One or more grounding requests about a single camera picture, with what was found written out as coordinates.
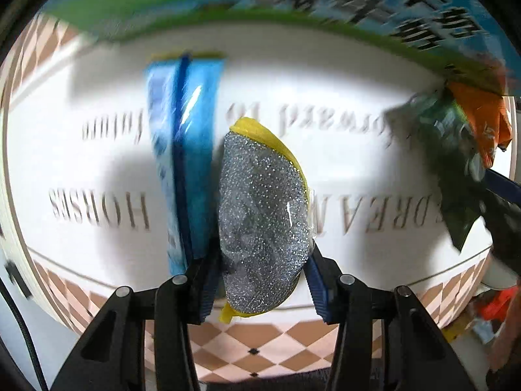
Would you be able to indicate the orange snack packet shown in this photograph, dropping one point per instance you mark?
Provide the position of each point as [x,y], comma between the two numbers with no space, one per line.
[482,118]

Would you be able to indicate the red orange packet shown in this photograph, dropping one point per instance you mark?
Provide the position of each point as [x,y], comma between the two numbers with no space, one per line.
[494,307]

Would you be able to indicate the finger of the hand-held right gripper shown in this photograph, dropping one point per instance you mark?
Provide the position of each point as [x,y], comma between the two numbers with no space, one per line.
[504,189]

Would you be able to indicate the green snack packet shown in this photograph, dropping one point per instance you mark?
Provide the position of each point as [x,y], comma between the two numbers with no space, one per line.
[447,163]

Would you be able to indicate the silver yellow scouring sponge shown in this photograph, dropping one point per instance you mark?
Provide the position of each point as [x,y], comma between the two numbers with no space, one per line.
[262,220]

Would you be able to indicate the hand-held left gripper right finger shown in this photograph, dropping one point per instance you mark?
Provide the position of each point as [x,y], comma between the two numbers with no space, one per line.
[318,293]

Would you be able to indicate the blue plastic packet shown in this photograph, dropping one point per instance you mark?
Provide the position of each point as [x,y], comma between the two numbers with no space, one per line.
[195,138]

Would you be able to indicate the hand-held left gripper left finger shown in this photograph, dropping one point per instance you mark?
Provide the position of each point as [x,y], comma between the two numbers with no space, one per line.
[208,293]

